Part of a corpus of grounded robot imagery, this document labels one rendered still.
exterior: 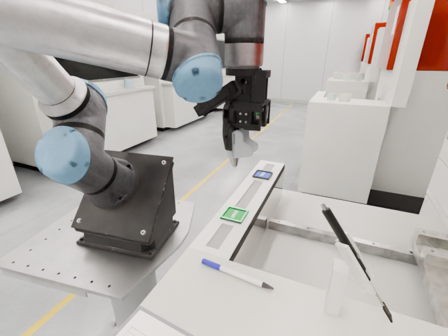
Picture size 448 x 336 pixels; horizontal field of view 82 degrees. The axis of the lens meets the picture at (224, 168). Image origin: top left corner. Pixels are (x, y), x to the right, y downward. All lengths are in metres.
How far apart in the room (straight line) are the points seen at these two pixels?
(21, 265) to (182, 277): 0.52
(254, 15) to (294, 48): 8.09
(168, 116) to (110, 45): 4.73
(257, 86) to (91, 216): 0.58
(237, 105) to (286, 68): 8.13
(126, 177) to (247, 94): 0.40
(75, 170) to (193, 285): 0.35
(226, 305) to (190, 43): 0.40
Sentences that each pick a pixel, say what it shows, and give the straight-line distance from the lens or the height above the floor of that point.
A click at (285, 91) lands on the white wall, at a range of 8.68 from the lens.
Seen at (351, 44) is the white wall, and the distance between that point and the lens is 8.48.
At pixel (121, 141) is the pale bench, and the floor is 0.22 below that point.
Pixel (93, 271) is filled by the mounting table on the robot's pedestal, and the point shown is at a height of 0.82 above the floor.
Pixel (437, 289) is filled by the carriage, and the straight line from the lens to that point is 0.75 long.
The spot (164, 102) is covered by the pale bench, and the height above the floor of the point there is 0.55.
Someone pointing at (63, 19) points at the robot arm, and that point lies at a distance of 0.39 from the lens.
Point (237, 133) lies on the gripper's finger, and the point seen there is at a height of 1.18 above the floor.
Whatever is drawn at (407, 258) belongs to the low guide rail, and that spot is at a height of 0.84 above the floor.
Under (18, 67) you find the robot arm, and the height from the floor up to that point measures 1.31.
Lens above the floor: 1.33
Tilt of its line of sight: 23 degrees down
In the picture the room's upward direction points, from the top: straight up
